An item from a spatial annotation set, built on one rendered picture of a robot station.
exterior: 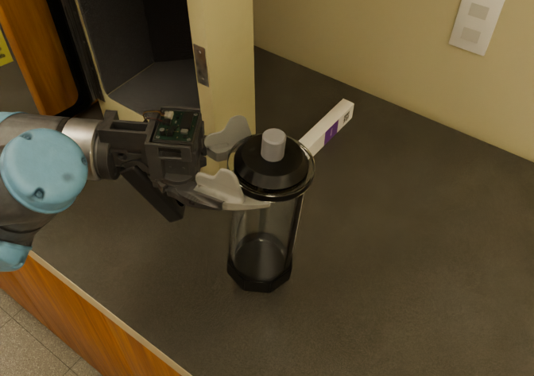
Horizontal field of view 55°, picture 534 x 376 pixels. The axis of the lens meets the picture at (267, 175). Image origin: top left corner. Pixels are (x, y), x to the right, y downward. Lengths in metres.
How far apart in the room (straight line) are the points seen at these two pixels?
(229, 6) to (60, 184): 0.40
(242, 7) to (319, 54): 0.46
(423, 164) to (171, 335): 0.56
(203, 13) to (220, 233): 0.37
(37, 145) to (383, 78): 0.83
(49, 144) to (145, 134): 0.14
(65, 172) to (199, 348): 0.39
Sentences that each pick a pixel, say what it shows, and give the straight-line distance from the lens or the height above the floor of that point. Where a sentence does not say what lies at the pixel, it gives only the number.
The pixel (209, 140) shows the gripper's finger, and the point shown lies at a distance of 0.66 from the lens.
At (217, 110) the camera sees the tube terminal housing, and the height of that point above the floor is 1.11.
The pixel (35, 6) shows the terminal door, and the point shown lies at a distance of 0.96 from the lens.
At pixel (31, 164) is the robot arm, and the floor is 1.34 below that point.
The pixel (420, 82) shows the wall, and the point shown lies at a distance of 1.14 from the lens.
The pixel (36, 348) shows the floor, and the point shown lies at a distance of 1.97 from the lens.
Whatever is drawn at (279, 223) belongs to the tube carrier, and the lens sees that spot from 0.65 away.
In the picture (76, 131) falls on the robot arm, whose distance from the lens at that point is 0.65.
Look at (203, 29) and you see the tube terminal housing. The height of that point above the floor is 1.27.
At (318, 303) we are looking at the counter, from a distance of 0.82.
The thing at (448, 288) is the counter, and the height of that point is 0.94.
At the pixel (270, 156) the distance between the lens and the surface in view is 0.60.
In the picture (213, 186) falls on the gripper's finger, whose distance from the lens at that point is 0.61.
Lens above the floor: 1.66
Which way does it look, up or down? 48 degrees down
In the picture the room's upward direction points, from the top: straight up
